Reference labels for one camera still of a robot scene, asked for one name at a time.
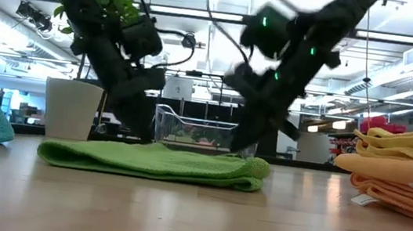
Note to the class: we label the red storage bins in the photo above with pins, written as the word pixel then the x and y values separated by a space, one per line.
pixel 381 123

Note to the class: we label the black metal rack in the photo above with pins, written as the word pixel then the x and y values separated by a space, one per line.
pixel 194 73

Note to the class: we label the green microfiber towel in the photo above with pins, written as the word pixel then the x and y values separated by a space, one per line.
pixel 153 162

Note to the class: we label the black office partition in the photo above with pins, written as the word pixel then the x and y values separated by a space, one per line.
pixel 195 108

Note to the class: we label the green leafy plant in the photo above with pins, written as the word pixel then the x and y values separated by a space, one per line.
pixel 125 3

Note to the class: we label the clear plastic bin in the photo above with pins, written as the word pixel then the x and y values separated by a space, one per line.
pixel 193 129

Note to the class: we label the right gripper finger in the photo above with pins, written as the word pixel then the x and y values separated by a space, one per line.
pixel 248 132
pixel 289 129

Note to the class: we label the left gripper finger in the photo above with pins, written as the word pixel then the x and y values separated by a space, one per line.
pixel 120 109
pixel 141 119

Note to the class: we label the black ceiling spotlight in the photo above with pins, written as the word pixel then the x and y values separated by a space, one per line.
pixel 189 41
pixel 33 15

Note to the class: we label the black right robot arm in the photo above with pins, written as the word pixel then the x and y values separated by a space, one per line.
pixel 345 10

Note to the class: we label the white plant pot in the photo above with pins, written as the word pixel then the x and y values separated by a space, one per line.
pixel 71 107

